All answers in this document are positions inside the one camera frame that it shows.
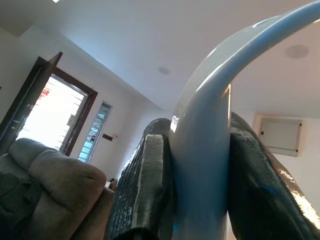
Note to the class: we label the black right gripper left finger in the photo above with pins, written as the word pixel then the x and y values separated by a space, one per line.
pixel 145 187

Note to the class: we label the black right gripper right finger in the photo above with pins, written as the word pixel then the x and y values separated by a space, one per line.
pixel 262 195

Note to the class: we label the narrow louvre window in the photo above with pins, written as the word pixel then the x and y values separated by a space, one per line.
pixel 96 130

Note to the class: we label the grey fabric sofa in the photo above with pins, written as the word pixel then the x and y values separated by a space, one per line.
pixel 62 190

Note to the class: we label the dark green cloth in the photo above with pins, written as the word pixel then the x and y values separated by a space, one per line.
pixel 17 197

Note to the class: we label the dark brown door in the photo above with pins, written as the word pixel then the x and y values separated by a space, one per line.
pixel 27 100

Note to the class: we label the round ceiling speaker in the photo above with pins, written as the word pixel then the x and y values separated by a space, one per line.
pixel 297 51

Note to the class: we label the white wall panel box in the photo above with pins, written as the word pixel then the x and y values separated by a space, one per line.
pixel 280 136

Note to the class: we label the dark wall switch plate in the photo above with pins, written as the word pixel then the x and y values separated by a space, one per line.
pixel 108 137

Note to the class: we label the dark brown door frame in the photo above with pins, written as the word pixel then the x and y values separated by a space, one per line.
pixel 85 120

